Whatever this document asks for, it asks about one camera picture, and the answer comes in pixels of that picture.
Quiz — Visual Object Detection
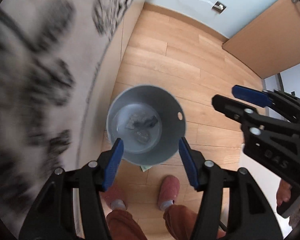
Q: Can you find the person's left leg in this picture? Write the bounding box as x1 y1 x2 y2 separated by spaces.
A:
106 208 148 240

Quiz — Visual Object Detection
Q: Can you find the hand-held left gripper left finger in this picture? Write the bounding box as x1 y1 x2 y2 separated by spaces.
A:
19 137 124 240

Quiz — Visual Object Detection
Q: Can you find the person's right hand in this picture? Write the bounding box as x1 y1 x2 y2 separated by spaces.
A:
276 179 292 207

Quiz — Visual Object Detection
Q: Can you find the wall socket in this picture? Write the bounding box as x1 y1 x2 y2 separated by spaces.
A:
212 2 227 13

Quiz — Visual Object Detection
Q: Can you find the grey plastic trash bin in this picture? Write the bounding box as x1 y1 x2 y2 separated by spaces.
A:
107 85 187 165

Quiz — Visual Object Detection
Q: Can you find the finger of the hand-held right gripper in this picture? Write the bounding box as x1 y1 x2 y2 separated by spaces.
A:
232 85 300 128
212 94 300 135

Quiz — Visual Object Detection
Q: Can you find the wooden door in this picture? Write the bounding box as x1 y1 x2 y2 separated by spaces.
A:
222 0 300 79

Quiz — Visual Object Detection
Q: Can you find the person's leg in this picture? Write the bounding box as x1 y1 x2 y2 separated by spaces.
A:
106 208 148 240
163 204 226 240

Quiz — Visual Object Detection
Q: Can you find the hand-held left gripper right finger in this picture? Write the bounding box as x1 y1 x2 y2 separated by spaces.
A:
178 137 283 240

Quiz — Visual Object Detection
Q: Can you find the beige bed frame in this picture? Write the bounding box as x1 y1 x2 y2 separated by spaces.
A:
72 1 146 240

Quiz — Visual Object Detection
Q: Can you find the pink slipper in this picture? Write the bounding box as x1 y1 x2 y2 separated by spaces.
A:
102 185 128 211
157 176 181 211

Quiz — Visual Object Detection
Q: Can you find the clear wrapper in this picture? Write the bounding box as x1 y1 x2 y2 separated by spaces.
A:
134 129 151 145

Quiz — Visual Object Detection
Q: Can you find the person's right leg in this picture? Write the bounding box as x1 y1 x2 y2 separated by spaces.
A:
163 204 226 240

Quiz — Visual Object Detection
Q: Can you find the grey paper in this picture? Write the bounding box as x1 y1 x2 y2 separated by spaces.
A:
126 113 158 130

